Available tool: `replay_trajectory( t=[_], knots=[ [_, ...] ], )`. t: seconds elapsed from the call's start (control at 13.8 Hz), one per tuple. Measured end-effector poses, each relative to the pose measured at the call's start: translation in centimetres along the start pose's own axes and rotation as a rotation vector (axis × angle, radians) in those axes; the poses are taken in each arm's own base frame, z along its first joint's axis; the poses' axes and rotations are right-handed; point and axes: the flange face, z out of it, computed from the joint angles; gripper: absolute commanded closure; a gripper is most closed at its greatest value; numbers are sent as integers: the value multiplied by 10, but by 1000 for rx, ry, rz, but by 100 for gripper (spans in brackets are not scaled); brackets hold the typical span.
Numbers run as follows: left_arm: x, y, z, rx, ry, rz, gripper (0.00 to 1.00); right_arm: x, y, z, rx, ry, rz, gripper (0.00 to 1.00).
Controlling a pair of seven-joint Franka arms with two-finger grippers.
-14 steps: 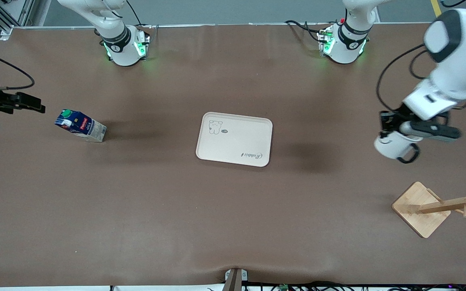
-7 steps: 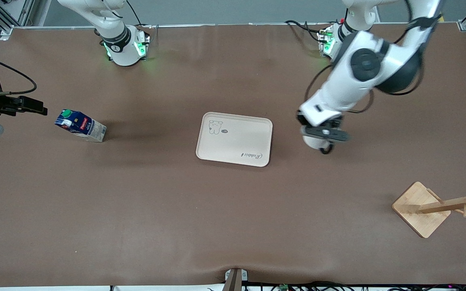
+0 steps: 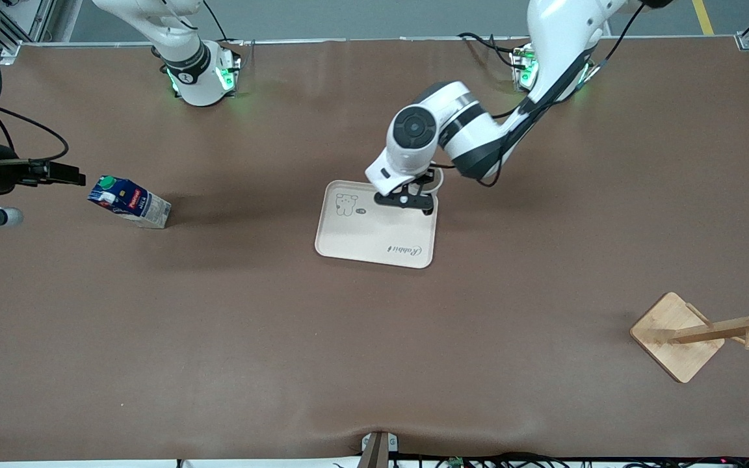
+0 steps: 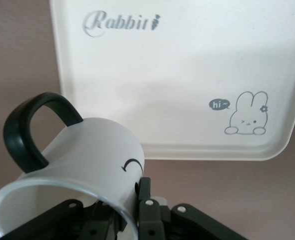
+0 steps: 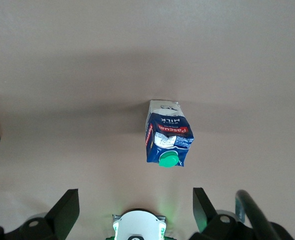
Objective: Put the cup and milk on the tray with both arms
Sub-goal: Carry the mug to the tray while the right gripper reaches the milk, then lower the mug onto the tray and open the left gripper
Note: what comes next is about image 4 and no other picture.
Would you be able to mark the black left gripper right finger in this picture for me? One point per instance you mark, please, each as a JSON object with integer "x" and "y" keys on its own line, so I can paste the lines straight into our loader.
{"x": 150, "y": 220}

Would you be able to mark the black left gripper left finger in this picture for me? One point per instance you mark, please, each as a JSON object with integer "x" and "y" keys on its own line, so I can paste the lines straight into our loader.
{"x": 87, "y": 225}

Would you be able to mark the cream rabbit print tray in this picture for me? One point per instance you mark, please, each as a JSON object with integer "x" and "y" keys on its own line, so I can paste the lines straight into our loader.
{"x": 187, "y": 75}

